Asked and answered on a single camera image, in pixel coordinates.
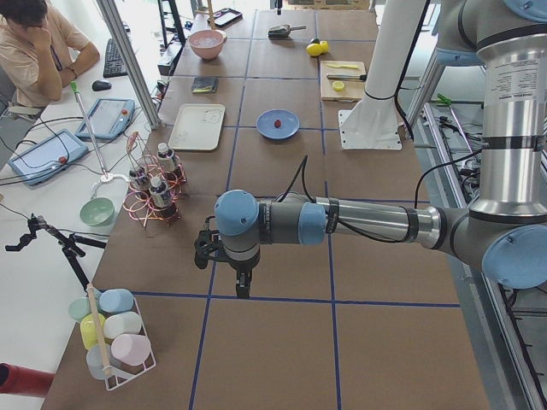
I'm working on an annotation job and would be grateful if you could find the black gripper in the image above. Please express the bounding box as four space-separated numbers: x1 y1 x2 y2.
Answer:
194 216 260 298

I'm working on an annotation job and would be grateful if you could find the blue plate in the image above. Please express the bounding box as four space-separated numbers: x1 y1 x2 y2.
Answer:
256 109 300 141

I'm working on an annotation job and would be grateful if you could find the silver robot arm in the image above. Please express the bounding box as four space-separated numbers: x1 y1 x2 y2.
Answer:
195 1 546 298

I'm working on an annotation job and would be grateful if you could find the dark drink bottle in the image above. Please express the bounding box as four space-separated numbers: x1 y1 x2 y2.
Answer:
129 167 150 200
150 176 177 219
157 143 182 179

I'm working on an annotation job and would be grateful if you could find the white cup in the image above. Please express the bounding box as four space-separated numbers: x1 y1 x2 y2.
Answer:
103 311 142 339

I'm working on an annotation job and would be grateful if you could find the pastel pink cup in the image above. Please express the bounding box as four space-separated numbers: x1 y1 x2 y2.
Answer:
111 334 151 366

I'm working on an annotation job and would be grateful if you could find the pastel blue cup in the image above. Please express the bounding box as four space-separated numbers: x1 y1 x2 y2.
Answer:
99 289 133 314

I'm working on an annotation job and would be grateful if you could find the cream bear tray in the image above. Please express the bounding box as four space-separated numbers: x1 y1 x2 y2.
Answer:
168 103 226 151

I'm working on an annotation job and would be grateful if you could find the green bowl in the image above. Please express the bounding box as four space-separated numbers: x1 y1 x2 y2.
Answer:
79 197 115 227

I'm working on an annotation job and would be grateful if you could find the pastel yellow cup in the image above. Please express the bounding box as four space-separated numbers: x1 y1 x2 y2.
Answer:
79 313 98 350

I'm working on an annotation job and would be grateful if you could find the long grabber stick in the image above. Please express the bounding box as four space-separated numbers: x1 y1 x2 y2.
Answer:
70 80 130 199

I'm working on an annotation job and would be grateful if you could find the black tripod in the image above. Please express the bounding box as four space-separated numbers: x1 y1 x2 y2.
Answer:
4 214 108 296

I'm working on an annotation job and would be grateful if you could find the grey folded cloth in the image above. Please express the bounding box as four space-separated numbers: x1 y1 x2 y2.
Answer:
191 76 219 94

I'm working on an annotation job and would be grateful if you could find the white pillar with base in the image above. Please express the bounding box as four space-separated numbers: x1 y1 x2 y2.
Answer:
339 0 429 150

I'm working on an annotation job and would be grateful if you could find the blue teach pendant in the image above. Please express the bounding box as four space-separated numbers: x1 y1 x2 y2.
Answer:
8 129 89 185
87 98 135 141

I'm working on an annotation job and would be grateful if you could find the wooden cutting board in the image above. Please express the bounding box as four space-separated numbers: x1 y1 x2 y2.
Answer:
320 61 367 102

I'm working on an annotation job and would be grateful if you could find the steel muddler rod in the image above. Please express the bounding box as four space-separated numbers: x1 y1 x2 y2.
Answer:
326 73 368 82

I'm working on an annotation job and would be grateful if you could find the yellow plastic knife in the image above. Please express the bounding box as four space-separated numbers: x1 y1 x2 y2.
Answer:
326 63 360 70

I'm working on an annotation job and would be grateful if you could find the pink bowl of ice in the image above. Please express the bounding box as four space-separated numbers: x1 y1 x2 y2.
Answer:
188 30 227 61

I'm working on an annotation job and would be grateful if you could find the yellow lemon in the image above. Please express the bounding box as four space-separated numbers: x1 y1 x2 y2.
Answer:
306 43 323 57
319 40 330 54

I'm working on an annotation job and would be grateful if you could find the black computer mouse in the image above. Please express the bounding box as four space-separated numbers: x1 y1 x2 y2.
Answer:
91 79 112 92

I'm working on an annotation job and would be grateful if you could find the steel ice scoop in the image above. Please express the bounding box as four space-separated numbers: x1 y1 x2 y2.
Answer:
268 25 307 39

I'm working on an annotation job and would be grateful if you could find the black keyboard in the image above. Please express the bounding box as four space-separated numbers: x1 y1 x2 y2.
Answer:
103 38 127 79

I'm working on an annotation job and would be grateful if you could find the reflective glass tray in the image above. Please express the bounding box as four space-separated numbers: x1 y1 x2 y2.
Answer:
213 8 243 28

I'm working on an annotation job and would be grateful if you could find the wooden cup stand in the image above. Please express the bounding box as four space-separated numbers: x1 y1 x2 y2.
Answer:
207 0 216 30

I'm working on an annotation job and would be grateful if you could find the seated person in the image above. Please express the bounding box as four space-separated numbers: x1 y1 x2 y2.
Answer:
1 0 100 108

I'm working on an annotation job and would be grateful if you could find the copper wire bottle rack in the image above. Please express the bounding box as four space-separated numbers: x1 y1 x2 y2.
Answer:
123 132 187 226

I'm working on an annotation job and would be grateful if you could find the white wire cup rack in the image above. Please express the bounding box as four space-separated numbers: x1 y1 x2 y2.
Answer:
79 284 156 391

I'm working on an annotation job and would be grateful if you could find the aluminium frame post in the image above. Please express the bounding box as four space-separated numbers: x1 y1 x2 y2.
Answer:
97 0 161 130

